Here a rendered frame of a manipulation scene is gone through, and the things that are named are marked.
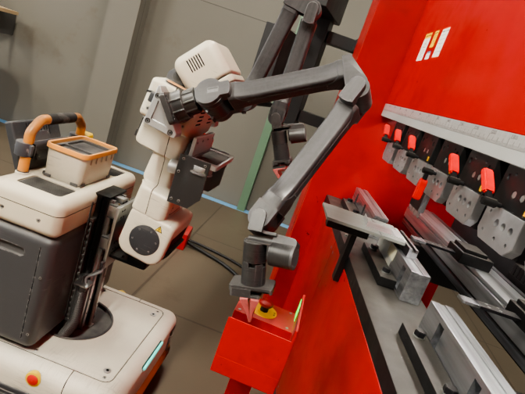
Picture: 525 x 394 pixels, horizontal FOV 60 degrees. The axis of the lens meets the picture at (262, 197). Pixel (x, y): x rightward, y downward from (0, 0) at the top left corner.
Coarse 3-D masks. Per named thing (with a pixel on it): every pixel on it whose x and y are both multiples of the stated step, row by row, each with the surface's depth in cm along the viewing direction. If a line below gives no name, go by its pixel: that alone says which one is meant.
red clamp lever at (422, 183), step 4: (424, 168) 130; (428, 168) 130; (424, 172) 130; (428, 172) 130; (432, 172) 130; (436, 172) 130; (424, 176) 130; (420, 180) 131; (424, 180) 130; (420, 184) 131; (424, 184) 131; (416, 188) 131; (420, 188) 131; (424, 188) 131; (416, 192) 131; (420, 192) 131; (412, 196) 132; (416, 196) 132; (420, 196) 132
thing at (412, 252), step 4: (400, 232) 158; (404, 232) 156; (404, 236) 153; (408, 240) 148; (408, 244) 143; (412, 244) 145; (404, 248) 144; (408, 248) 140; (412, 248) 142; (404, 252) 142; (408, 252) 139; (412, 252) 139; (416, 252) 139; (408, 256) 140; (412, 256) 140
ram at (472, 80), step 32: (448, 0) 177; (480, 0) 143; (512, 0) 120; (416, 32) 210; (448, 32) 164; (480, 32) 134; (512, 32) 114; (416, 64) 191; (448, 64) 152; (480, 64) 126; (512, 64) 108; (416, 96) 176; (448, 96) 142; (480, 96) 120; (512, 96) 103; (416, 128) 163; (512, 128) 98; (512, 160) 94
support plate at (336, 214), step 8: (328, 208) 153; (336, 208) 157; (328, 216) 143; (336, 216) 146; (344, 216) 150; (352, 216) 154; (360, 216) 158; (344, 224) 142; (352, 224) 143; (360, 224) 146; (384, 224) 158; (368, 232) 143; (376, 232) 143; (392, 240) 143; (400, 240) 144
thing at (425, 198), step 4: (424, 196) 143; (428, 196) 143; (412, 200) 152; (416, 200) 148; (420, 200) 145; (424, 200) 143; (428, 200) 143; (412, 204) 150; (416, 204) 147; (420, 204) 144; (424, 204) 144; (412, 208) 152; (416, 208) 146; (420, 208) 144; (424, 208) 144; (412, 212) 150; (416, 212) 147; (420, 212) 144; (416, 216) 146
